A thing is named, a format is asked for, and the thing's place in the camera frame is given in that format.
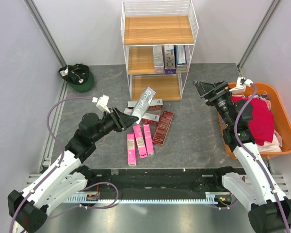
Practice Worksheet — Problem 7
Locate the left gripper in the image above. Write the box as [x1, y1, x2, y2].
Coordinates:
[91, 106, 139, 143]

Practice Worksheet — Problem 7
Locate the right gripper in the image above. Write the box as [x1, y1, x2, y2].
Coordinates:
[193, 80, 234, 127]

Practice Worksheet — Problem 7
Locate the silver Protefix toothpaste box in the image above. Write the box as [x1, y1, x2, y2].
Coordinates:
[131, 87, 156, 124]

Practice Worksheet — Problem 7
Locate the silver red box front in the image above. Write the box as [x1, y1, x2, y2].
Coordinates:
[124, 108, 160, 126]

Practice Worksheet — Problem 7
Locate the silver red box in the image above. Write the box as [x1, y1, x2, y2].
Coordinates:
[124, 108, 160, 126]
[127, 99, 163, 110]

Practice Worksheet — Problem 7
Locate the dark red toothpaste box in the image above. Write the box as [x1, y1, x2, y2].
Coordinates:
[152, 111, 174, 145]

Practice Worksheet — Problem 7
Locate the purple RiO toothpaste box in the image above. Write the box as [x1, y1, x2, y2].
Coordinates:
[164, 45, 176, 74]

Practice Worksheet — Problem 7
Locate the slim silver toothpaste box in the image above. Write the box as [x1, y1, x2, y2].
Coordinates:
[153, 46, 164, 73]

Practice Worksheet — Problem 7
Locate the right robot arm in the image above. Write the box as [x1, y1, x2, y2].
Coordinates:
[193, 77, 291, 233]

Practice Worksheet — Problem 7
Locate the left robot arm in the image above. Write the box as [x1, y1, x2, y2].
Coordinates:
[8, 107, 139, 233]

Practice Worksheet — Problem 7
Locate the pink box left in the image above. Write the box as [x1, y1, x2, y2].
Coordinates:
[127, 133, 136, 166]

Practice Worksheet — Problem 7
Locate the pink box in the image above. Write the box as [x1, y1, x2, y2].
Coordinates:
[133, 125, 147, 159]
[127, 133, 136, 166]
[143, 123, 154, 155]

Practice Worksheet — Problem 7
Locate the pink box middle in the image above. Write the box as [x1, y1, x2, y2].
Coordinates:
[133, 125, 147, 159]

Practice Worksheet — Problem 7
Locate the pink box right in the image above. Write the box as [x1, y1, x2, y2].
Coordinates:
[143, 123, 154, 155]

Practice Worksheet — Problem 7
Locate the black green cap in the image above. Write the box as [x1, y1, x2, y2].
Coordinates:
[58, 64, 95, 92]

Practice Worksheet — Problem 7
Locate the red cloth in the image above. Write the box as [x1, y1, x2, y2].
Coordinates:
[237, 98, 275, 146]

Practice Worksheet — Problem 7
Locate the orange plastic basin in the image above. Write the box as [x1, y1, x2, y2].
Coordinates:
[219, 82, 291, 161]

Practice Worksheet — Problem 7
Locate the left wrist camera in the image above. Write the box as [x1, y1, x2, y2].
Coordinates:
[92, 95, 111, 113]

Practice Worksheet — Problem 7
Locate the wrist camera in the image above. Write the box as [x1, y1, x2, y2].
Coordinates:
[230, 77, 253, 95]
[92, 95, 111, 113]

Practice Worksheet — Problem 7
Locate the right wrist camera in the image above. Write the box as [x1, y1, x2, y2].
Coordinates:
[230, 77, 253, 95]

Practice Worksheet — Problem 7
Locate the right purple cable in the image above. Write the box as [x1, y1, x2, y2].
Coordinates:
[234, 83, 291, 233]

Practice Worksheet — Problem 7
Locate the purple cable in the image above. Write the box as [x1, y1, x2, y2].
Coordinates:
[234, 83, 291, 233]
[8, 97, 119, 233]

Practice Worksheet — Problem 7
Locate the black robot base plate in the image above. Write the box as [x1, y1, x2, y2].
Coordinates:
[72, 166, 245, 195]

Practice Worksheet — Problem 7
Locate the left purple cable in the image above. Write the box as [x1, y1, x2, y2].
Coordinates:
[8, 97, 119, 233]

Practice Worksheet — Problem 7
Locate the white wire wooden shelf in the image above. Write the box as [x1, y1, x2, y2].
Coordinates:
[121, 0, 199, 101]

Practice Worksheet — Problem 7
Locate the right aluminium frame post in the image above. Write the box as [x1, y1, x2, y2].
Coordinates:
[237, 0, 282, 74]

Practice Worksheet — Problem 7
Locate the aluminium frame post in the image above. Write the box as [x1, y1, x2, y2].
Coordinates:
[23, 0, 68, 67]
[237, 0, 282, 74]

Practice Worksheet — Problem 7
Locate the aluminium floor rail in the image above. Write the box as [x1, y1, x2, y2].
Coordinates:
[27, 81, 68, 184]

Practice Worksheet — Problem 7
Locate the slotted cable duct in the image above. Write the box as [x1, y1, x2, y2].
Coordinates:
[64, 192, 221, 204]

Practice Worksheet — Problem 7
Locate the left aluminium frame post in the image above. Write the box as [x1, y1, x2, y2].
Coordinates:
[23, 0, 68, 67]

